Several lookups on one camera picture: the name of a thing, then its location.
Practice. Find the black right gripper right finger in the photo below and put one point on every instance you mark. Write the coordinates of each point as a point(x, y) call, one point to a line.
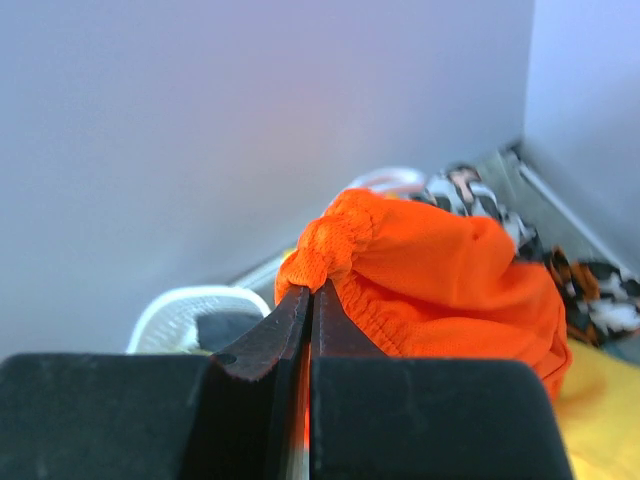
point(350, 427)

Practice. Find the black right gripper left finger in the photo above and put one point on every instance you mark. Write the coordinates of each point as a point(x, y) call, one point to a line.
point(261, 396)

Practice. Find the orange mesh shorts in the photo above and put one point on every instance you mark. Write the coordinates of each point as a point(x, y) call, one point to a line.
point(421, 282)

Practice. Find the dark navy garment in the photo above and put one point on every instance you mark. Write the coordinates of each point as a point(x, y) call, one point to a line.
point(217, 330)

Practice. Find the white plastic laundry basket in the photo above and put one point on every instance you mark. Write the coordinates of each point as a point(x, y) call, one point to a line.
point(168, 323)

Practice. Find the yellow garment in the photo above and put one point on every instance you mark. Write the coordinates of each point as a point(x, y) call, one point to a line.
point(598, 415)

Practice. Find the black white orange patterned garment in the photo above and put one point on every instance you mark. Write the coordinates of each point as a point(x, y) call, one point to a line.
point(601, 300)

